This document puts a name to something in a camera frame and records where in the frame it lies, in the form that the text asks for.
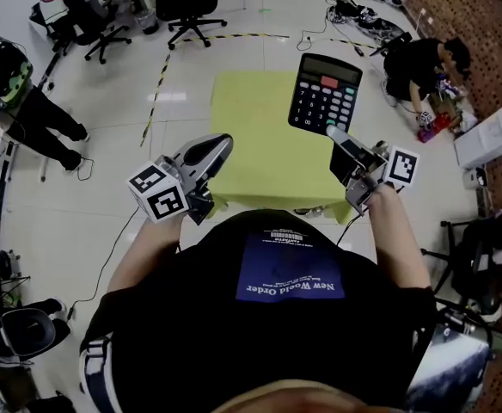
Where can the black office chair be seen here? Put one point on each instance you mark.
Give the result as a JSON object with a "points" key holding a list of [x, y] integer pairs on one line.
{"points": [[191, 2], [87, 20]]}

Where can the white cardboard box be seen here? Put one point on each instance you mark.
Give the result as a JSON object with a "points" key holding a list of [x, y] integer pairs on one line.
{"points": [[487, 138]]}

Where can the yellow-black striped floor tape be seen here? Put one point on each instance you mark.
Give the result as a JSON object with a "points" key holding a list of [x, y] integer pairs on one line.
{"points": [[354, 44], [234, 36], [156, 97]]}

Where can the yellow-green tablecloth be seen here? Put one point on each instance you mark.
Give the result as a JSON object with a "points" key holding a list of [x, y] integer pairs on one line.
{"points": [[259, 144]]}

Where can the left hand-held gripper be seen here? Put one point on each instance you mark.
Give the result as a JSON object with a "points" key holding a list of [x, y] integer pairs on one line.
{"points": [[165, 200]]}

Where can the pile of colourful toys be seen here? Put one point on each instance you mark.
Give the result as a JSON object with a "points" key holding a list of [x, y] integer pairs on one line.
{"points": [[442, 121]]}

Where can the person's black printed t-shirt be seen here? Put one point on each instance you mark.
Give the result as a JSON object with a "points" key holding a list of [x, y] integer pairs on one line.
{"points": [[191, 338]]}

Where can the black stool with gear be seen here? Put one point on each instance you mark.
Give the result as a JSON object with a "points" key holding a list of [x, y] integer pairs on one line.
{"points": [[23, 329]]}

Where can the person's right forearm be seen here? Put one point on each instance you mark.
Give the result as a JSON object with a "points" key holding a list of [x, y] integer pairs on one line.
{"points": [[395, 239]]}

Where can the black calculator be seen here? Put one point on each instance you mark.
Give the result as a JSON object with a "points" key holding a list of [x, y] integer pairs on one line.
{"points": [[320, 93]]}

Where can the black folding chair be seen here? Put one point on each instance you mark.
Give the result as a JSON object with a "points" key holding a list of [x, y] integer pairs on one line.
{"points": [[470, 252]]}

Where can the person's left forearm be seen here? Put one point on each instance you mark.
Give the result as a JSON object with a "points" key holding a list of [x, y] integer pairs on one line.
{"points": [[148, 248]]}

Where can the mesh waste bin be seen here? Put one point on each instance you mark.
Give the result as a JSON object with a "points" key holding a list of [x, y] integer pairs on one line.
{"points": [[147, 20]]}

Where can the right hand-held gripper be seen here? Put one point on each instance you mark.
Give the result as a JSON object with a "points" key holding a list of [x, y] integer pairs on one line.
{"points": [[401, 166]]}

